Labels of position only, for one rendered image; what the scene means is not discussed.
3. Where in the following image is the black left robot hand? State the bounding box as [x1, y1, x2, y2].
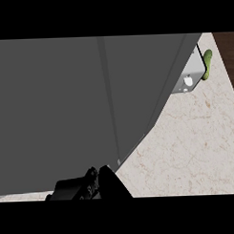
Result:
[79, 163, 134, 201]

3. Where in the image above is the large dark grey cabinet door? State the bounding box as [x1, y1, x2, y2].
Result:
[0, 32, 208, 197]

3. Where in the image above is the green wine bottle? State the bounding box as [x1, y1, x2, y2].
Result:
[200, 49, 214, 81]

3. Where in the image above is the dark brown wooden panel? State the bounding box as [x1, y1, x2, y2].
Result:
[212, 32, 234, 103]

